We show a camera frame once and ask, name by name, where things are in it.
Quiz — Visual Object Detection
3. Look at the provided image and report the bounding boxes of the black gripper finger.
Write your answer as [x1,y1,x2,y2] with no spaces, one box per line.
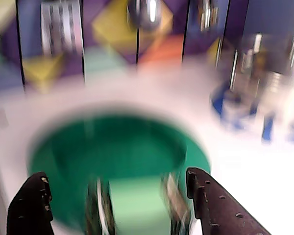
[187,167,272,235]
[6,171,56,235]

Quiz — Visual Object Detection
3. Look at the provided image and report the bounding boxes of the shiny metal ladle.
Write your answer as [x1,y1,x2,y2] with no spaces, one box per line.
[126,0,163,30]

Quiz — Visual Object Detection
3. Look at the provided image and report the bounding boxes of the metal utensil rack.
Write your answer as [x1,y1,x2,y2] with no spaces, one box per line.
[229,33,294,95]

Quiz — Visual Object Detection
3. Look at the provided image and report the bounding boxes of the hanging metal utensils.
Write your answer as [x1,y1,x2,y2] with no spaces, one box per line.
[197,0,219,33]

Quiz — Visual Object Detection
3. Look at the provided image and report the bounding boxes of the blue and white dish rack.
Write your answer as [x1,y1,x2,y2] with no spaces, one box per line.
[210,80,294,144]

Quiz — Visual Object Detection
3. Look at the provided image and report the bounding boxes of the grey striped hanging utensil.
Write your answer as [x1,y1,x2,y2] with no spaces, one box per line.
[40,0,83,56]

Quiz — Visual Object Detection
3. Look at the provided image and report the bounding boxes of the green round container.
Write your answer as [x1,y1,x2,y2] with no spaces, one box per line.
[26,114,212,235]

